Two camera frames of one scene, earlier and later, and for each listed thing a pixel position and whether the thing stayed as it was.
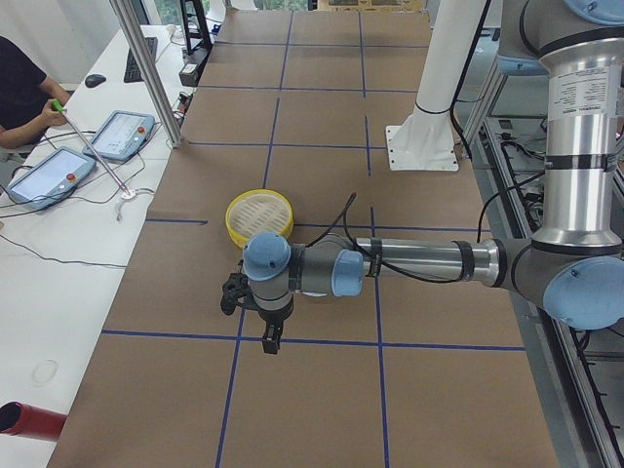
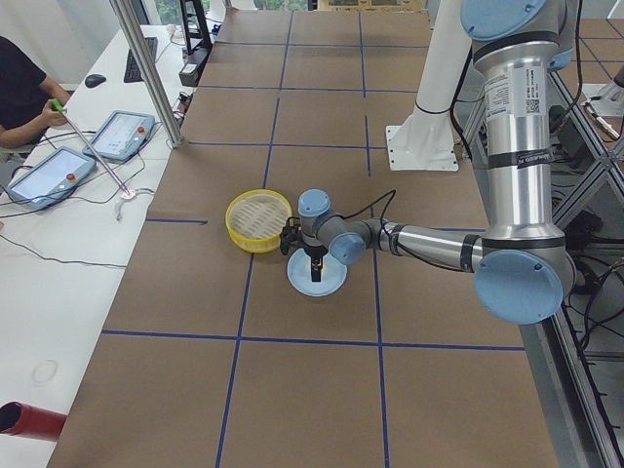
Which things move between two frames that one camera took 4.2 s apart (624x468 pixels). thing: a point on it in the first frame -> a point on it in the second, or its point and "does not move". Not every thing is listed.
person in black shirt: x=29 y=100 does not move
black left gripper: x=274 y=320 -> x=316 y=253
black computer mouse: x=93 y=80 does not move
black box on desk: x=192 y=68 does not move
